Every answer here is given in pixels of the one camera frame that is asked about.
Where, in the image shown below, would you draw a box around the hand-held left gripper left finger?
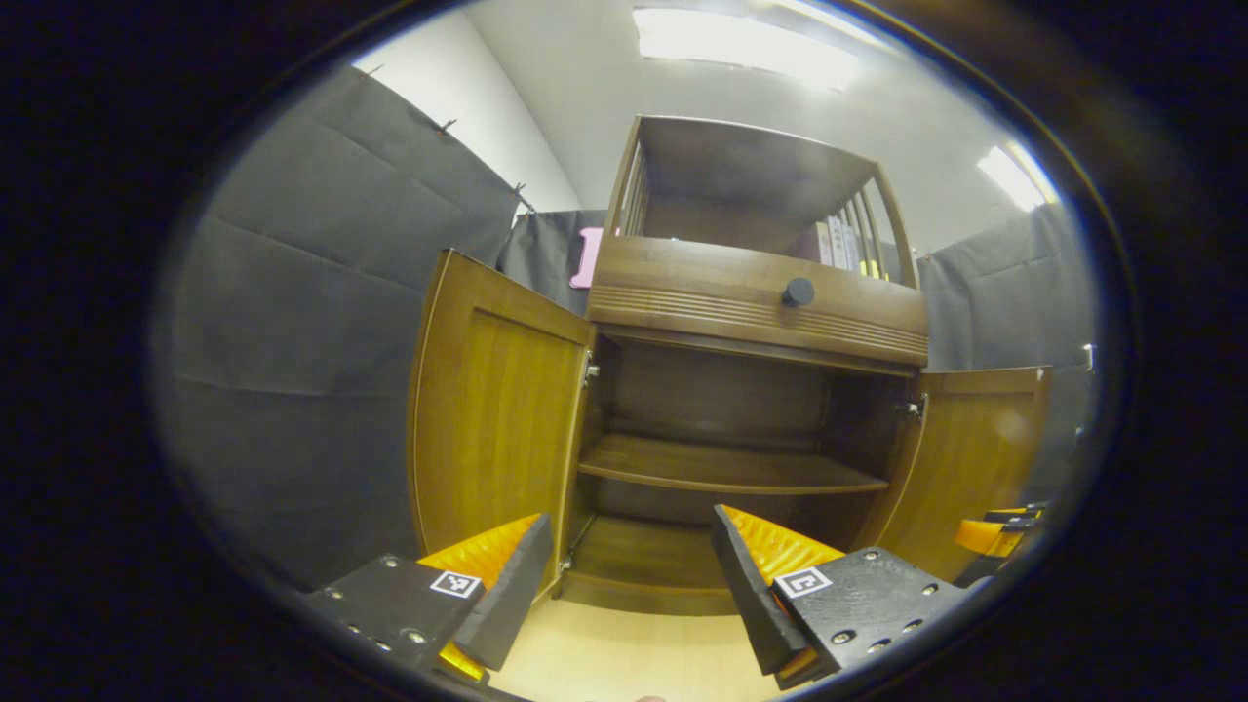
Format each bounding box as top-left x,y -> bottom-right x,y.
297,514 -> 555,683

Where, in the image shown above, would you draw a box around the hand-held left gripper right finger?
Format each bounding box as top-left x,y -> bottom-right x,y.
710,504 -> 968,691

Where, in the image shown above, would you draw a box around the wooden cabinet door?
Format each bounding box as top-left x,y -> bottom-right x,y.
407,249 -> 598,601
853,366 -> 1054,586

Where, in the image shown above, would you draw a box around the wooden double-door shoe cabinet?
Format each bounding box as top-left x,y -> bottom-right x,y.
407,115 -> 1054,617

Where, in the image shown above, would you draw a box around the wooden inner cabinet shelf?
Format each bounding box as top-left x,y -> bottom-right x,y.
578,432 -> 890,496

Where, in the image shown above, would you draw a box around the small ceiling light panel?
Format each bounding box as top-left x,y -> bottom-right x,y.
978,141 -> 1059,214

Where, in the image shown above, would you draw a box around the wooden grooved drawer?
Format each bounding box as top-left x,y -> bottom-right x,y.
587,234 -> 930,370

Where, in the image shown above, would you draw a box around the long ceiling light panel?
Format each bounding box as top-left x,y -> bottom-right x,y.
634,8 -> 859,91

